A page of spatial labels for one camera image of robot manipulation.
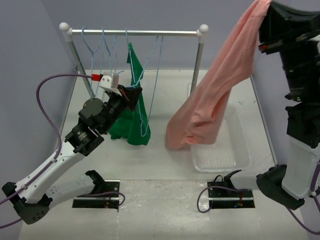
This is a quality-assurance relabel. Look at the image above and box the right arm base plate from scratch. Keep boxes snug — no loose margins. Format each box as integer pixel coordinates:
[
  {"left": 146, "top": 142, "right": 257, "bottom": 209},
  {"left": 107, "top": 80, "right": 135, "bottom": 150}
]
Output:
[{"left": 207, "top": 170, "right": 255, "bottom": 209}]

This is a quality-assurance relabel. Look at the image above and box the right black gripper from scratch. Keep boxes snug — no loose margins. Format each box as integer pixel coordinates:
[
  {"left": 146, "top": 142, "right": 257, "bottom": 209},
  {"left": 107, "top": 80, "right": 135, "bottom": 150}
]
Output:
[{"left": 256, "top": 0, "right": 320, "bottom": 100}]

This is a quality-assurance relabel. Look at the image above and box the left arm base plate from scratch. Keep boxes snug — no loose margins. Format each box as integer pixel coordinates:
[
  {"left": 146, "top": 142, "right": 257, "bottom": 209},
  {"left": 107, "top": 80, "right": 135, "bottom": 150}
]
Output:
[{"left": 72, "top": 180, "right": 122, "bottom": 210}]

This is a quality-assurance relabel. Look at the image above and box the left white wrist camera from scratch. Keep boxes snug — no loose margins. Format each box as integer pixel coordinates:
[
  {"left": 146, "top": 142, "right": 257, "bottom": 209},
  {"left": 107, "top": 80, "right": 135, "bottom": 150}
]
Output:
[{"left": 98, "top": 71, "right": 121, "bottom": 95}]

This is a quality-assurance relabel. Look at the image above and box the blue hanger of pink shirt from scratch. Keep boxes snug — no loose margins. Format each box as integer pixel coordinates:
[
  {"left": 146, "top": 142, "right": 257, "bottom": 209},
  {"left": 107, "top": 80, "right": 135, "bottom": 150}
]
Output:
[{"left": 129, "top": 34, "right": 164, "bottom": 121}]

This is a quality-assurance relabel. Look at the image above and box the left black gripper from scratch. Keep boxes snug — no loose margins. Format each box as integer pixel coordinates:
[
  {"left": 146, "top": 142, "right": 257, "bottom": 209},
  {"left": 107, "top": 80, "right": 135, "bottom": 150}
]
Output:
[{"left": 101, "top": 84, "right": 143, "bottom": 134}]

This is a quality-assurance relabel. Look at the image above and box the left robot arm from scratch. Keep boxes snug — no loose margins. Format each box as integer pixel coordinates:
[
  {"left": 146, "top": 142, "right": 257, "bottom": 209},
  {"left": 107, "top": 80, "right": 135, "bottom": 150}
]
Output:
[{"left": 2, "top": 85, "right": 142, "bottom": 225}]

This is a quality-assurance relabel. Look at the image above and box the clear plastic basket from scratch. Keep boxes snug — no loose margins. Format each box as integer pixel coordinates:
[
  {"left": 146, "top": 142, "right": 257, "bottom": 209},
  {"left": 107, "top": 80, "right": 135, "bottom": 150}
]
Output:
[{"left": 190, "top": 104, "right": 252, "bottom": 173}]

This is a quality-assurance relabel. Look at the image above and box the green t shirt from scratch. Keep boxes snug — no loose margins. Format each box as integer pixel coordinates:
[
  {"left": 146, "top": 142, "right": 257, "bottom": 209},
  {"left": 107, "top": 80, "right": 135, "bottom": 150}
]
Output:
[{"left": 108, "top": 43, "right": 151, "bottom": 146}]

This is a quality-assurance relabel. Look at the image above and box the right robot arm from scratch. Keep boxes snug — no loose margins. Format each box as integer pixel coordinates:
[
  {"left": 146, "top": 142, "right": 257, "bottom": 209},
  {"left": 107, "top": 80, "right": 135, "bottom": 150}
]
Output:
[{"left": 231, "top": 0, "right": 320, "bottom": 210}]

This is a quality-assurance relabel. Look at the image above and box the empty blue hanger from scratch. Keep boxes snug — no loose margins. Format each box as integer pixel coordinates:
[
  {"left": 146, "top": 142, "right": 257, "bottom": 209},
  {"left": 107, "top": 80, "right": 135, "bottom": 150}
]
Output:
[
  {"left": 101, "top": 28, "right": 125, "bottom": 74},
  {"left": 81, "top": 26, "right": 103, "bottom": 98}
]

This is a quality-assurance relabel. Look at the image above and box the metal clothes rack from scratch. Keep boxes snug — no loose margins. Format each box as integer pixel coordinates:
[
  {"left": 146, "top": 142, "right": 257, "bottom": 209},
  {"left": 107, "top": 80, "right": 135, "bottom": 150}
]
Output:
[{"left": 59, "top": 22, "right": 209, "bottom": 93}]

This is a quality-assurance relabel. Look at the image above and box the blue hanger with green shirt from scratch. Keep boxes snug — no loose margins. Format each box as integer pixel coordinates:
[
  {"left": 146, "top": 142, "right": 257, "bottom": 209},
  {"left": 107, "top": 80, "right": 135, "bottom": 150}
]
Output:
[{"left": 125, "top": 28, "right": 146, "bottom": 137}]

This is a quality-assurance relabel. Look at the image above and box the pink t shirt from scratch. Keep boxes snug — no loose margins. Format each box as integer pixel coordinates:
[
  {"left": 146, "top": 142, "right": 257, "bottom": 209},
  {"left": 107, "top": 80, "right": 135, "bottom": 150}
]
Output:
[{"left": 165, "top": 0, "right": 271, "bottom": 151}]

